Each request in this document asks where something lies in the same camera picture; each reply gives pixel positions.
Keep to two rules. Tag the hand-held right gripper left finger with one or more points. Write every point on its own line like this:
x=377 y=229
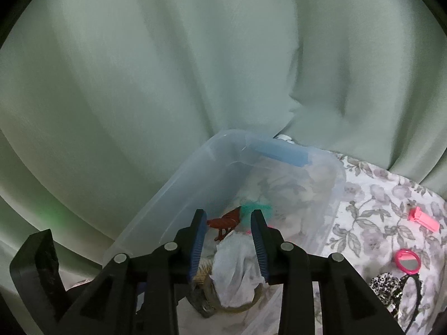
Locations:
x=197 y=247

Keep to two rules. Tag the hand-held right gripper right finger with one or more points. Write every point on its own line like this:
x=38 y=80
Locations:
x=260 y=247

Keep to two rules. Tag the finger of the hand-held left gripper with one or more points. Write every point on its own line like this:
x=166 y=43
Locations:
x=42 y=261

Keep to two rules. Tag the clear box of cotton swabs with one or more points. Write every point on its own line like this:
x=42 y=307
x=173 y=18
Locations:
x=204 y=272

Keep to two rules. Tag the white cloth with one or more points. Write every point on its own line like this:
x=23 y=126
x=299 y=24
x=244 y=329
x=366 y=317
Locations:
x=234 y=268

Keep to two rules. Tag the clear plastic storage container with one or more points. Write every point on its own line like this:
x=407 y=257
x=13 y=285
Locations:
x=300 y=188

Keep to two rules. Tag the leopard print headband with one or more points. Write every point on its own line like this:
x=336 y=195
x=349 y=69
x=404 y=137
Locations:
x=382 y=284

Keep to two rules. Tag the pink round mirror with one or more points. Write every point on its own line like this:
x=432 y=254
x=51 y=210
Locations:
x=408 y=261

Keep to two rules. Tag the floral printed blanket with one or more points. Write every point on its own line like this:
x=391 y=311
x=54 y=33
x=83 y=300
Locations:
x=370 y=216

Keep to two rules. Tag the pink plastic clip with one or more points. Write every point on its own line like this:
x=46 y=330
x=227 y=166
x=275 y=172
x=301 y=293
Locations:
x=424 y=220

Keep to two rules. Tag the pale green curtain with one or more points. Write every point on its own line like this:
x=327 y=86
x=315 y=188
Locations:
x=174 y=59

